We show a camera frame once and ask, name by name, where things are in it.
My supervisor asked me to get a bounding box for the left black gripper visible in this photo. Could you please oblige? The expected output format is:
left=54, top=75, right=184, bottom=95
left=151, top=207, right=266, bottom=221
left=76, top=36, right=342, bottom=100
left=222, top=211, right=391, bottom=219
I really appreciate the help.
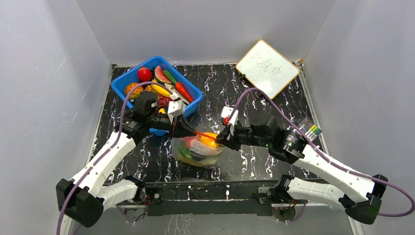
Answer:
left=147, top=113, right=196, bottom=140

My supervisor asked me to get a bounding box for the toy peach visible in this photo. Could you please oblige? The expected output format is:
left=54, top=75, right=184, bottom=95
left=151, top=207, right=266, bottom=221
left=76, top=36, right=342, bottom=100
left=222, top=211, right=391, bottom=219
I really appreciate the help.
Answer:
left=183, top=136, right=199, bottom=148

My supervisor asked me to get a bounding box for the green toy lettuce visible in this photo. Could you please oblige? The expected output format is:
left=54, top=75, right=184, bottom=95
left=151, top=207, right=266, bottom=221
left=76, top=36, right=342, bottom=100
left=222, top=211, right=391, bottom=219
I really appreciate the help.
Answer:
left=177, top=147, right=218, bottom=168

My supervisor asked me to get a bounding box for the yellow toy bell pepper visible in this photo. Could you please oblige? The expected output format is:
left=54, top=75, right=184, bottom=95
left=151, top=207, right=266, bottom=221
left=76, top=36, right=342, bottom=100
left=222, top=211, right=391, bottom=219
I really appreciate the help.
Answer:
left=200, top=132, right=220, bottom=148

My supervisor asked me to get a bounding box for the clear zip top bag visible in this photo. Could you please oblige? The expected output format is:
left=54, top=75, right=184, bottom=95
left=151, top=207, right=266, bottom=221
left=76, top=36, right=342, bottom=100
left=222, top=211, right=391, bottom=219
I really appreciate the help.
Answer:
left=172, top=133, right=225, bottom=168

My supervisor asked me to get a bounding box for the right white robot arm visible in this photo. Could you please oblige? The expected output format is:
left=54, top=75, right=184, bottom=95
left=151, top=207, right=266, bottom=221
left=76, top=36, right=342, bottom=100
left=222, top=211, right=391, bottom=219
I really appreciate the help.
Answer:
left=216, top=106, right=386, bottom=225

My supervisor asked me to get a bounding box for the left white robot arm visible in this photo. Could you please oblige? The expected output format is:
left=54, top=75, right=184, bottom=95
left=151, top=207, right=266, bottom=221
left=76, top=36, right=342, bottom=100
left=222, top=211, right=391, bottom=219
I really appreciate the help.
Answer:
left=56, top=92, right=196, bottom=228

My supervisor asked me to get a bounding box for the toy mushroom slice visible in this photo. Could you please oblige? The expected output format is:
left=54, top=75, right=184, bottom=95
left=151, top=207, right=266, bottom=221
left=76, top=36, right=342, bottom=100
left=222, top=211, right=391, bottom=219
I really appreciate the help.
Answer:
left=164, top=83, right=190, bottom=105

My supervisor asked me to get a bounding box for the toy carrot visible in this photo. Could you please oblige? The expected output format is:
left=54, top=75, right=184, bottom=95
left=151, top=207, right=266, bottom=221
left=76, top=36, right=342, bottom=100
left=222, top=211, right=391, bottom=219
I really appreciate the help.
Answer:
left=175, top=82, right=193, bottom=103

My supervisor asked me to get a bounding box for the toy banana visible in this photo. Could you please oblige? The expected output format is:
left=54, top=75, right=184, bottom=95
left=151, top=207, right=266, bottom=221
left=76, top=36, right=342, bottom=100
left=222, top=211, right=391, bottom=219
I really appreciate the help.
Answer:
left=151, top=84, right=171, bottom=98

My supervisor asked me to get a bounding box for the green toy cucumber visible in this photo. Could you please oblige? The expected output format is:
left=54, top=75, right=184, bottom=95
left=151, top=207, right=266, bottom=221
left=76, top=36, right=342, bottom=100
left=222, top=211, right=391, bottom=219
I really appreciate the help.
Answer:
left=163, top=70, right=177, bottom=86

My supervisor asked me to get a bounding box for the toy watermelon slice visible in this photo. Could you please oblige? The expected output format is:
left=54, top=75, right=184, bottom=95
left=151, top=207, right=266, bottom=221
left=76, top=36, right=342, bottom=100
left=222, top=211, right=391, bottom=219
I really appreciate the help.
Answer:
left=154, top=66, right=171, bottom=84

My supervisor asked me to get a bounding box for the orange toy pineapple fruit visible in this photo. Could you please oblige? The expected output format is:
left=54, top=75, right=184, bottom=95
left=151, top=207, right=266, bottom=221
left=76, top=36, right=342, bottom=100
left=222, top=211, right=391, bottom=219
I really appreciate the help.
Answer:
left=124, top=82, right=145, bottom=100

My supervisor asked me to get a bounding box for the red toy pomegranate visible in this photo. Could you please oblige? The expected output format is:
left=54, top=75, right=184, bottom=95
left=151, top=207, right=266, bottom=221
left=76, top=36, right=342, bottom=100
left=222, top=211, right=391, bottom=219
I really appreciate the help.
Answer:
left=137, top=66, right=152, bottom=82

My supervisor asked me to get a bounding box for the blue plastic bin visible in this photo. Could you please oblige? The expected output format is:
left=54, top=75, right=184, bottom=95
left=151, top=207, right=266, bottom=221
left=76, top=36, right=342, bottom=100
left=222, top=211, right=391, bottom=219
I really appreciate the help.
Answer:
left=111, top=56, right=203, bottom=118

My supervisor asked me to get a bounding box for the pack of coloured markers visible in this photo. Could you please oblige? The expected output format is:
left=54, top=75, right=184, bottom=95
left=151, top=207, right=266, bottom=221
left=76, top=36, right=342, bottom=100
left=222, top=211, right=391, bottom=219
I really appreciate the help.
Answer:
left=298, top=117, right=322, bottom=141

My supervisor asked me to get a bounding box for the white dry-erase board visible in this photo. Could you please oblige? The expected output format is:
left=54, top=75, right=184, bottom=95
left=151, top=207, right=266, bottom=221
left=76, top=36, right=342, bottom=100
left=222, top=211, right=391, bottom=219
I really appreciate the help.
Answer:
left=235, top=40, right=300, bottom=99

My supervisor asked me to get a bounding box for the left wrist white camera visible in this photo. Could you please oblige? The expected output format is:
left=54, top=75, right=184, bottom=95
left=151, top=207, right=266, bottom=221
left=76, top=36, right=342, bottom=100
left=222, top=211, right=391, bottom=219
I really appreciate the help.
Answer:
left=167, top=92, right=186, bottom=124

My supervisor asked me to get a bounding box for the wrist white camera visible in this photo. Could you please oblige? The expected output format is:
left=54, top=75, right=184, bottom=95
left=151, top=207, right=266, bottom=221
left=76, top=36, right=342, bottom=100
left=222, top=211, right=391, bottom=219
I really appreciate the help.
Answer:
left=167, top=92, right=186, bottom=124
left=220, top=106, right=238, bottom=136

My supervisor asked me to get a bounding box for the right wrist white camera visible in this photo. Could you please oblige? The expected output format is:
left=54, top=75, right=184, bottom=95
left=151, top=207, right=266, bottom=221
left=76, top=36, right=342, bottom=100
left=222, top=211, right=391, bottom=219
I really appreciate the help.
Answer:
left=220, top=106, right=238, bottom=136

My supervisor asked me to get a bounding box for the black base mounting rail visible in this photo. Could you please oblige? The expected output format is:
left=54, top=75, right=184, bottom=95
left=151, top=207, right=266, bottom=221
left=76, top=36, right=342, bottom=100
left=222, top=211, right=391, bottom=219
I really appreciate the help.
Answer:
left=65, top=178, right=328, bottom=217

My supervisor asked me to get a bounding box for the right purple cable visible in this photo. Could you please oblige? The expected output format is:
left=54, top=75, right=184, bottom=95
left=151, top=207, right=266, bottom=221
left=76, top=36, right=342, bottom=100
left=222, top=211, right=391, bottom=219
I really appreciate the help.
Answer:
left=228, top=87, right=415, bottom=218

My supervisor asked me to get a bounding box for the purple cable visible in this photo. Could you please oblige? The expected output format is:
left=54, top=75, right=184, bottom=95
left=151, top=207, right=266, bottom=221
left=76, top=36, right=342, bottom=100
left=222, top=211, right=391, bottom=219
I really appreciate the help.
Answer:
left=55, top=81, right=177, bottom=235
left=228, top=87, right=415, bottom=218

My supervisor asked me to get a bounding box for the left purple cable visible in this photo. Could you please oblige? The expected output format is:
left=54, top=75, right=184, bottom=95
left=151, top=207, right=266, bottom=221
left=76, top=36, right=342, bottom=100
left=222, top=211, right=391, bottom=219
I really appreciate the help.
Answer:
left=55, top=81, right=177, bottom=235

